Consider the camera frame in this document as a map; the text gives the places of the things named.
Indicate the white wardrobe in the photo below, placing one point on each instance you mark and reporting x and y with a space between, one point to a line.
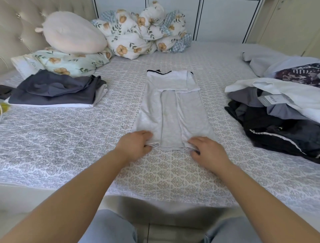
220 20

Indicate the yellow packet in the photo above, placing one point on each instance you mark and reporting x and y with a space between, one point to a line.
4 107

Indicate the person's left forearm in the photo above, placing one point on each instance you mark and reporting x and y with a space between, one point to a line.
65 205

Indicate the floral bunched quilt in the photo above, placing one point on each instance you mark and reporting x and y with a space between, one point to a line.
182 42

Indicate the bed with grey patterned sheet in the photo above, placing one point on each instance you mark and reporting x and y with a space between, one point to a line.
75 145

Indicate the light blue hooded jacket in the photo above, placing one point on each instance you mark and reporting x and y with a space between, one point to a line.
265 60

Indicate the floral pillow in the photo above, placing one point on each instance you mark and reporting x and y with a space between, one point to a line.
75 62

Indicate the person's left hand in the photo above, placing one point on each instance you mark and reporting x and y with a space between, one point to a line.
132 145

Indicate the white garment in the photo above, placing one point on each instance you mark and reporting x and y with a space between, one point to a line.
100 97

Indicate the black phone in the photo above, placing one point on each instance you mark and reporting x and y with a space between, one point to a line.
5 91

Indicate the person's right hand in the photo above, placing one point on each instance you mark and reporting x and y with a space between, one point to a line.
211 155

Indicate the white printed t-shirt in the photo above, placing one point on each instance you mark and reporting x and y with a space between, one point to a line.
295 95

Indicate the white door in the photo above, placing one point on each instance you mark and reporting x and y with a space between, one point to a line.
290 25

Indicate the pink plush pillow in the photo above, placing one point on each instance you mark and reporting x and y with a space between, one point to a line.
70 32

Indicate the dark purple patterned garment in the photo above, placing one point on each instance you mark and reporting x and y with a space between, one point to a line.
302 74

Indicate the beige tufted headboard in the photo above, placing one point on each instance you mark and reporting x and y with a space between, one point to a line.
25 25

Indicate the white packet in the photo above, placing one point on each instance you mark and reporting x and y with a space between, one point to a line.
25 65

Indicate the person's right forearm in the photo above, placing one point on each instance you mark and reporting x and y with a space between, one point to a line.
270 205

